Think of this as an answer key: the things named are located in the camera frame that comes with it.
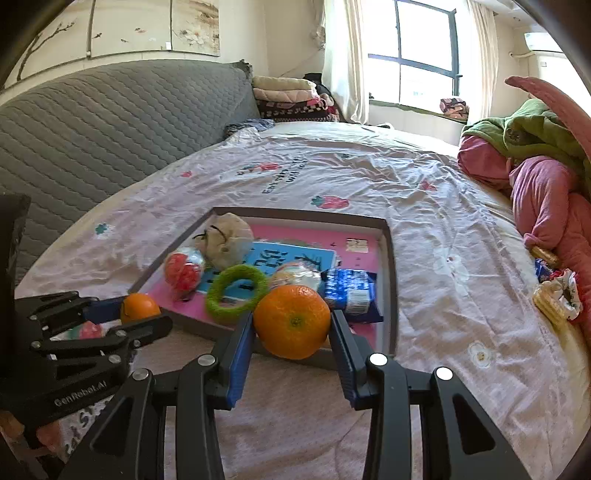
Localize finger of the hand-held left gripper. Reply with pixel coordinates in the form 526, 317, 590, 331
14, 291, 125, 328
30, 316, 174, 366

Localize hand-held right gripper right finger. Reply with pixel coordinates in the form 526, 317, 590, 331
328, 309, 536, 480

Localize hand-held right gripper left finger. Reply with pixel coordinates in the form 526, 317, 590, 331
58, 311, 256, 480

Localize orange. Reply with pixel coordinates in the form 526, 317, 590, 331
253, 285, 332, 361
120, 293, 161, 324

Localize red round snack packet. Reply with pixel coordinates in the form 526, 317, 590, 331
165, 247, 207, 296

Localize blue cookie packet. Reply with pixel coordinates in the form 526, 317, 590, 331
321, 268, 385, 323

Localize green fuzzy ring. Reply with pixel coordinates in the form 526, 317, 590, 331
205, 264, 269, 324

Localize dark shallow cardboard box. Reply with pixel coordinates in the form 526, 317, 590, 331
139, 206, 399, 372

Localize blue round snack packet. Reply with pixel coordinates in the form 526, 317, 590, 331
269, 260, 322, 292

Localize beige cloth pouch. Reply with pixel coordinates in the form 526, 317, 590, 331
194, 213, 254, 271

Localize pink and blue book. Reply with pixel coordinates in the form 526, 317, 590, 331
152, 224, 384, 356

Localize grey quilted headboard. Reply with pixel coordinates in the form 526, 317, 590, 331
0, 60, 262, 287

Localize small blue snack packet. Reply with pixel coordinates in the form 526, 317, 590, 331
534, 258, 561, 282

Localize yellow snack packet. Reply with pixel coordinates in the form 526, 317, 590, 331
531, 244, 561, 268

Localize dark floral cloth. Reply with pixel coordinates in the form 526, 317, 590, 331
225, 119, 275, 139

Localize dark checkered folded blanket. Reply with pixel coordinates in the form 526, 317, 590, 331
256, 99, 340, 121

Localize floral bag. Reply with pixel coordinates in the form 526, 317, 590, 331
438, 97, 470, 118

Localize cream folded blanket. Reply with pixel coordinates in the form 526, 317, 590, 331
252, 75, 317, 92

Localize green blanket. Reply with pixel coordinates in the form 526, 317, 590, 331
462, 99, 591, 174

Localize cream curtain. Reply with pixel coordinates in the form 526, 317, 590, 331
321, 0, 370, 124
466, 0, 499, 123

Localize pink plush cushion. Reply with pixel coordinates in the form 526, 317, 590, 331
505, 75, 591, 148

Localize window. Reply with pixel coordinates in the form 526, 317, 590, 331
368, 0, 462, 104

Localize white air conditioner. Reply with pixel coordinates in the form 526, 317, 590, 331
524, 31, 566, 54

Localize floral wall painting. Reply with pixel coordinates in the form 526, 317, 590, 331
14, 0, 220, 79

